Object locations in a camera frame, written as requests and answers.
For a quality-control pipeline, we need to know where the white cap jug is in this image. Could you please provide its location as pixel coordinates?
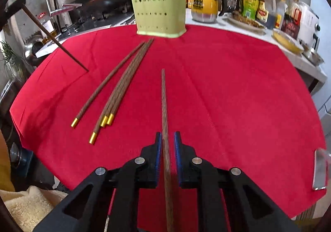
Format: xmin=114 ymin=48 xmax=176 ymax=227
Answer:
xmin=274 ymin=0 xmax=288 ymax=30

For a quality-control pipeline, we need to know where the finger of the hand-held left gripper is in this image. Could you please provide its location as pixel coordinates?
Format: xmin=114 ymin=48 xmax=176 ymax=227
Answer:
xmin=5 ymin=0 xmax=27 ymax=17

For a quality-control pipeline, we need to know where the white refrigerator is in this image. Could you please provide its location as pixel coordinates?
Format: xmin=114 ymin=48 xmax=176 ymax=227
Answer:
xmin=308 ymin=0 xmax=331 ymax=121

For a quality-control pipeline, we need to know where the green bottle yellow cap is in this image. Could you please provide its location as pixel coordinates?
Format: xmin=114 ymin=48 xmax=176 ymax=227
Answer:
xmin=242 ymin=0 xmax=260 ymax=21

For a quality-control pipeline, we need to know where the white kitchen appliance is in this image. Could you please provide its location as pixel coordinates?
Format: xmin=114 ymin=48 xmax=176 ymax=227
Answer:
xmin=297 ymin=5 xmax=321 ymax=53

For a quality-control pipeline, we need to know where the green plant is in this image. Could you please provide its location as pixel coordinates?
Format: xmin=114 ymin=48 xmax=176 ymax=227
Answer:
xmin=0 ymin=41 xmax=25 ymax=83

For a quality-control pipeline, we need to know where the plate of food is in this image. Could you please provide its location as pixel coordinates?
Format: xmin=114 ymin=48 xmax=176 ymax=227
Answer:
xmin=228 ymin=11 xmax=267 ymax=31

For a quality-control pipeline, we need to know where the oil bottle red cap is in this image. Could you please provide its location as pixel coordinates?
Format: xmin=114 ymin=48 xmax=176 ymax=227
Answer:
xmin=36 ymin=12 xmax=59 ymax=44

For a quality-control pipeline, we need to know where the grey blue round object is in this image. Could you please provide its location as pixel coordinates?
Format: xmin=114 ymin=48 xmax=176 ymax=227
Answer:
xmin=10 ymin=142 xmax=34 ymax=169

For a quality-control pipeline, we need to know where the wooden chair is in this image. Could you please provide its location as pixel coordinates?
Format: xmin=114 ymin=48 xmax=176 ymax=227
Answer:
xmin=295 ymin=201 xmax=326 ymax=222

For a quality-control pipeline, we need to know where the brown glass jar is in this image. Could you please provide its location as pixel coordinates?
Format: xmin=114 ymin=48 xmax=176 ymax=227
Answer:
xmin=281 ymin=0 xmax=303 ymax=40

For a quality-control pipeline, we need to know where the red tablecloth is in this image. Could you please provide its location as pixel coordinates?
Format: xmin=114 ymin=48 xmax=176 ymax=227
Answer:
xmin=10 ymin=24 xmax=327 ymax=232

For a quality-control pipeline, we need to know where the yellow mug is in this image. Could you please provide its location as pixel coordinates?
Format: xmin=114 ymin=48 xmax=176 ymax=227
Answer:
xmin=191 ymin=0 xmax=227 ymax=23

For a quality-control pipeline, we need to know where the wooden chopstick gold tip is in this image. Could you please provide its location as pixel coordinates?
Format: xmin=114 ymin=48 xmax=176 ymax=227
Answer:
xmin=89 ymin=39 xmax=150 ymax=145
xmin=100 ymin=39 xmax=153 ymax=128
xmin=161 ymin=68 xmax=179 ymax=232
xmin=107 ymin=38 xmax=155 ymax=126
xmin=21 ymin=4 xmax=89 ymax=72
xmin=71 ymin=41 xmax=145 ymax=128

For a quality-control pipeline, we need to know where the cream fleece garment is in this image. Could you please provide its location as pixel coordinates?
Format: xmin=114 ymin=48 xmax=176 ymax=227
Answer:
xmin=0 ymin=186 xmax=69 ymax=232

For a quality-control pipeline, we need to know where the yellow oval dish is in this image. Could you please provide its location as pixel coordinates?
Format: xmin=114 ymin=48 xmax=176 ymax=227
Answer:
xmin=272 ymin=28 xmax=305 ymax=54

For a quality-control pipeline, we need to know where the large dark liquid jug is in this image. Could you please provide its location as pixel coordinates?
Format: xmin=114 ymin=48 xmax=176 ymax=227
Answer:
xmin=256 ymin=0 xmax=277 ymax=30

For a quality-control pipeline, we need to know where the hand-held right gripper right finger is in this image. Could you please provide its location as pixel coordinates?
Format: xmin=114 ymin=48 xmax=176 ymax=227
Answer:
xmin=174 ymin=131 xmax=302 ymax=232

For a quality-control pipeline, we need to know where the green utensil holder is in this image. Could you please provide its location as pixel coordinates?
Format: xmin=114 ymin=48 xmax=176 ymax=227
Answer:
xmin=129 ymin=0 xmax=187 ymax=39

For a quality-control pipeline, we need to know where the round steel pot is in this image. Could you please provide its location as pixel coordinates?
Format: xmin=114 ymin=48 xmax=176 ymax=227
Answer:
xmin=24 ymin=36 xmax=47 ymax=66

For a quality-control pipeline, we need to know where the steel gas stove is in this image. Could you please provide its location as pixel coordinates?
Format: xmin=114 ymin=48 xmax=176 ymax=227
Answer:
xmin=55 ymin=11 xmax=136 ymax=39

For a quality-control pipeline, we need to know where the steel bowl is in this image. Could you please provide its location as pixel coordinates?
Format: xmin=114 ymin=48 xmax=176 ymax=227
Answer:
xmin=301 ymin=41 xmax=325 ymax=66

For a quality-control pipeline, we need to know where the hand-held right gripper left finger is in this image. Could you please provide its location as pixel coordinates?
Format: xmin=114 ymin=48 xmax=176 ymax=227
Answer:
xmin=32 ymin=131 xmax=163 ymax=232

